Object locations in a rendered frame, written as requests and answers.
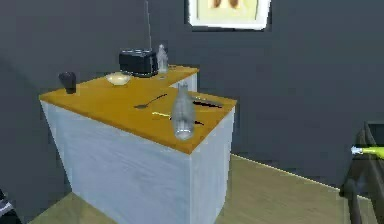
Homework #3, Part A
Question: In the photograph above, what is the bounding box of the large clear glass bottle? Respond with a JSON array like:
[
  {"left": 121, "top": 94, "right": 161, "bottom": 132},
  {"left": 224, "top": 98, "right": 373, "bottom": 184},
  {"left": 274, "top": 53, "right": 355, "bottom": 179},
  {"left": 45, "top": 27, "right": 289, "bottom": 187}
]
[{"left": 171, "top": 81, "right": 197, "bottom": 141}]

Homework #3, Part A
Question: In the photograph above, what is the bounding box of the black knife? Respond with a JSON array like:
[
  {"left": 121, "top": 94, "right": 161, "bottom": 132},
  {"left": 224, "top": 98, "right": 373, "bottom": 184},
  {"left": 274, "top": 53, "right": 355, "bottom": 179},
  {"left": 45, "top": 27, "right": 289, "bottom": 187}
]
[{"left": 190, "top": 95, "right": 224, "bottom": 109}]

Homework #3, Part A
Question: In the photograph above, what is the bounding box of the dark spoon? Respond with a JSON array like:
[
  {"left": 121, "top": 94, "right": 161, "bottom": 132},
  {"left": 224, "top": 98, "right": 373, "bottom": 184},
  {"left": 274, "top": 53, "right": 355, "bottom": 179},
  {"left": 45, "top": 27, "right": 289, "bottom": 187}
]
[{"left": 133, "top": 93, "right": 168, "bottom": 110}]

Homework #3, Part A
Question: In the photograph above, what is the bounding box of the small clear glass bottle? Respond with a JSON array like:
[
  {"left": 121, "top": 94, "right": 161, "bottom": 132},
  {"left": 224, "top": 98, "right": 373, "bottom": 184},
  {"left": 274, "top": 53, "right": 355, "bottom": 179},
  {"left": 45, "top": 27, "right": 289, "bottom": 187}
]
[{"left": 156, "top": 44, "right": 169, "bottom": 75}]

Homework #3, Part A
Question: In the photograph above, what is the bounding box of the black toaster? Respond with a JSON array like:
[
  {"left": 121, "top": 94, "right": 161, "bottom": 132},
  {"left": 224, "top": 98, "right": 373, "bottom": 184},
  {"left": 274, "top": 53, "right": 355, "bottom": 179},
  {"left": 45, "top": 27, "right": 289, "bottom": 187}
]
[{"left": 118, "top": 48, "right": 159, "bottom": 78}]

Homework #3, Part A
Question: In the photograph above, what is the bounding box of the white counter with orange top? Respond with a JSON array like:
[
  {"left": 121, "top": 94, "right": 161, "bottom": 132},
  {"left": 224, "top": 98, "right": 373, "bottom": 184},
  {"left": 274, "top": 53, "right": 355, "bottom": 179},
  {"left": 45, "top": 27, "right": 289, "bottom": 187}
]
[{"left": 38, "top": 64, "right": 238, "bottom": 224}]

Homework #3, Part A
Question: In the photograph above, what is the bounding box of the pale yellow bowl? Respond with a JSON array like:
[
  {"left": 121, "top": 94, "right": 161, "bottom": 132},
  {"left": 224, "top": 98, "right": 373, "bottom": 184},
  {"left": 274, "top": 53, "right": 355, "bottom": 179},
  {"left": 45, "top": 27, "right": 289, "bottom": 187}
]
[{"left": 105, "top": 71, "right": 132, "bottom": 87}]

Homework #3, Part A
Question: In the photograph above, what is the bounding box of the white framed picture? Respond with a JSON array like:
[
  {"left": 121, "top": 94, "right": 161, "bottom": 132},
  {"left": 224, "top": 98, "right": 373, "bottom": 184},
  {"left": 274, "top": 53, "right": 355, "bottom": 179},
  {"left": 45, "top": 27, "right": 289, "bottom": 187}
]
[{"left": 184, "top": 0, "right": 273, "bottom": 32}]

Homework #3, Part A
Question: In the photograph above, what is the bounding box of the black cup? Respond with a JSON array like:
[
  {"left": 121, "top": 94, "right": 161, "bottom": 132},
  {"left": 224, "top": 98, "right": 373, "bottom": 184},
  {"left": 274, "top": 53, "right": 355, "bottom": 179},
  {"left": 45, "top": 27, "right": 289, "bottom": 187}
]
[{"left": 58, "top": 71, "right": 78, "bottom": 95}]

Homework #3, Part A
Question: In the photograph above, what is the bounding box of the yellow green spray bottle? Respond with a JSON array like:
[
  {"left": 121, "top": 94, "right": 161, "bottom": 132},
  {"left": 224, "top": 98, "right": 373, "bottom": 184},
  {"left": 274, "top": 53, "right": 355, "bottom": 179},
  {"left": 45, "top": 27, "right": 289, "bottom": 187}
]
[{"left": 351, "top": 145, "right": 384, "bottom": 158}]

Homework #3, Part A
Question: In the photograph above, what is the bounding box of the dark table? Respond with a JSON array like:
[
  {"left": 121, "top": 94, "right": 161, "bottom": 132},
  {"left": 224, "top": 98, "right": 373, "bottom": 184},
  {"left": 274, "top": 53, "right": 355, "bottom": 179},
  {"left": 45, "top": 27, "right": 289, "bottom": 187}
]
[{"left": 339, "top": 121, "right": 384, "bottom": 224}]

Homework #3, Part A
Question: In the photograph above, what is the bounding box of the black striped object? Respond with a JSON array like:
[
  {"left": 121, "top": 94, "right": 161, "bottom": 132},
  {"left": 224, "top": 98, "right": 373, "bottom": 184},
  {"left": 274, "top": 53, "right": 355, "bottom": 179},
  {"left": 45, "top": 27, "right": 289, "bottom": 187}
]
[{"left": 0, "top": 189, "right": 22, "bottom": 224}]

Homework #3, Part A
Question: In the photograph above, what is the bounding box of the yellow handled utensil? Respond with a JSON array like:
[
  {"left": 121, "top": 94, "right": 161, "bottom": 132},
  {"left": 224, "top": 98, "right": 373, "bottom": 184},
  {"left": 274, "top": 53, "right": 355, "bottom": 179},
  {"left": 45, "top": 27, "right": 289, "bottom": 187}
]
[{"left": 151, "top": 111, "right": 205, "bottom": 127}]

